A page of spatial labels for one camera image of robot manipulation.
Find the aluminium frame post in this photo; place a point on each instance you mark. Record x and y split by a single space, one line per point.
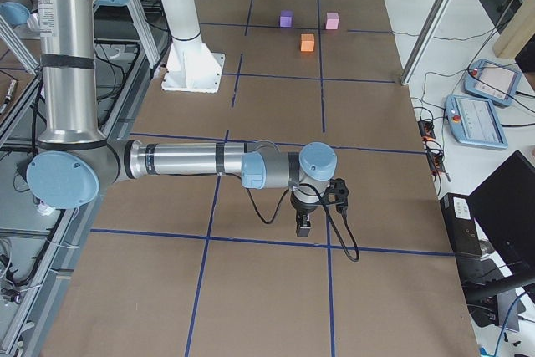
427 32

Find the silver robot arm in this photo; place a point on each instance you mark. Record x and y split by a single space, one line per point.
76 161

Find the pink foam block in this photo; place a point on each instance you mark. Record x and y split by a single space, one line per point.
332 21

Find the orange foam block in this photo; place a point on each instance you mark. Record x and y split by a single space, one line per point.
307 43

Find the blue teach pendant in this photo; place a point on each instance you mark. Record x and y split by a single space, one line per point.
473 121
492 81

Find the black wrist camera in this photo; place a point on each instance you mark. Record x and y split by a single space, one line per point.
338 194

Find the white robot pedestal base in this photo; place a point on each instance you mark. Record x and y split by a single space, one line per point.
191 66

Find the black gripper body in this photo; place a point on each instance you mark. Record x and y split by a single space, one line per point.
302 208

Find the purple foam block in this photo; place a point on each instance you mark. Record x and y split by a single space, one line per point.
286 19

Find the wooden board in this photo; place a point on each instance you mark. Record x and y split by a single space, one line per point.
517 33

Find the brown paper table cover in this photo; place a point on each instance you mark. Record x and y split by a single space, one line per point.
196 266

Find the near blue teach pendant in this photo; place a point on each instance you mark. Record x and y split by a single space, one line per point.
473 121

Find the black orange connector strip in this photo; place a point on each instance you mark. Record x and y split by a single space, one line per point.
434 151

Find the far blue teach pendant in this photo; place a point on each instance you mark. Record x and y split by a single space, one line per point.
492 81

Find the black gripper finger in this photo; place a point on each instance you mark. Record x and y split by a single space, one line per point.
303 225

